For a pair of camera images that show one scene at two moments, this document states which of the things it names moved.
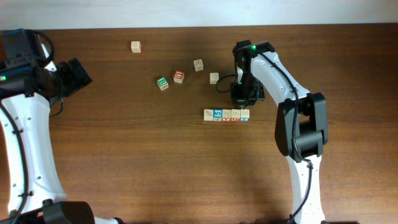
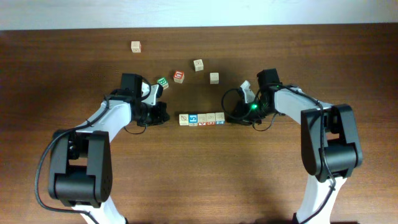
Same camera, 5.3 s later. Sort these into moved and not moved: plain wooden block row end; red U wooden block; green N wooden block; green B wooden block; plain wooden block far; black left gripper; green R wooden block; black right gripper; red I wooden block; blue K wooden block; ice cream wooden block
Moved: ice cream wooden block; blue K wooden block; plain wooden block row end; red I wooden block; black left gripper; black right gripper
Not moved: red U wooden block; green N wooden block; green B wooden block; plain wooden block far; green R wooden block
